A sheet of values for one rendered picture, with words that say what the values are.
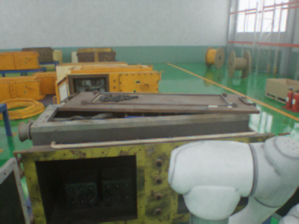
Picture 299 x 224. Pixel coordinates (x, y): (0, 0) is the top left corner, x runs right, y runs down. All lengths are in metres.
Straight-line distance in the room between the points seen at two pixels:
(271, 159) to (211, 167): 0.13
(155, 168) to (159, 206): 0.27
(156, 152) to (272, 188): 0.85
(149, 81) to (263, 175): 3.52
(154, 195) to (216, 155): 0.97
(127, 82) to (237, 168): 3.49
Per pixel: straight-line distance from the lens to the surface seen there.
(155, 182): 1.43
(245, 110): 1.58
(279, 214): 1.84
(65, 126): 1.36
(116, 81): 3.97
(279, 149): 0.59
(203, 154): 0.56
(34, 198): 1.53
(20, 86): 7.55
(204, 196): 0.58
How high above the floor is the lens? 1.80
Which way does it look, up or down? 18 degrees down
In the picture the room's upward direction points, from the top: straight up
